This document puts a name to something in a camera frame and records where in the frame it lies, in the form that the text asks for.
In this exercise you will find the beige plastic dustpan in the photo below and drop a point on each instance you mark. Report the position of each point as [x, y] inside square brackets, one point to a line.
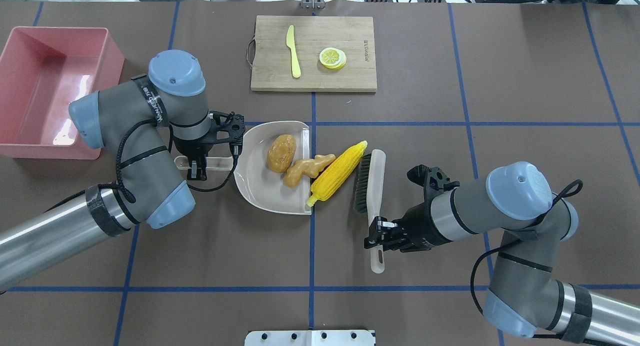
[256, 182]

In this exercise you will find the yellow plastic knife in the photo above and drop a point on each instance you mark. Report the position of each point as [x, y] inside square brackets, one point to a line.
[292, 46]

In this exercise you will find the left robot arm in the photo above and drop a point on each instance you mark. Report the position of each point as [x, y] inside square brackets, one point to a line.
[125, 120]

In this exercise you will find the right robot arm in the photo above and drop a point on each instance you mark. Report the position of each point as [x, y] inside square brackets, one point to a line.
[522, 297]

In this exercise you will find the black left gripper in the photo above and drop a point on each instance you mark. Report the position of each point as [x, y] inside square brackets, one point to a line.
[192, 148]

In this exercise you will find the yellow toy corn cob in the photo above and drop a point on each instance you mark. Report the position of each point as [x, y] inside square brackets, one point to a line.
[332, 178]

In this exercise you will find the beige hand brush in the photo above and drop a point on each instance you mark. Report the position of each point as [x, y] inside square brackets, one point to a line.
[368, 194]

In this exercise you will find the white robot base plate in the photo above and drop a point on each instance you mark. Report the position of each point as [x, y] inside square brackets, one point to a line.
[334, 337]

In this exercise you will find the lemon slices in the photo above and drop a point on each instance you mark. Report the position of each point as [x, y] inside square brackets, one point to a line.
[332, 58]

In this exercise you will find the toy brown potato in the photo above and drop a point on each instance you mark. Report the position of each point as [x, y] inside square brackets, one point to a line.
[281, 153]

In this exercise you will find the toy ginger root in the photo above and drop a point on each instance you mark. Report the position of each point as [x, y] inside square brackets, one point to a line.
[309, 167]

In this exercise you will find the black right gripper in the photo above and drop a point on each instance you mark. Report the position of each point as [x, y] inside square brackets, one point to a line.
[419, 227]

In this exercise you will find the wooden cutting board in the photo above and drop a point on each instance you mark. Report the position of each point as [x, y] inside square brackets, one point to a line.
[271, 65]

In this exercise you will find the pink plastic bin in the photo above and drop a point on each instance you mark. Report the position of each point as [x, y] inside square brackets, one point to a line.
[43, 70]

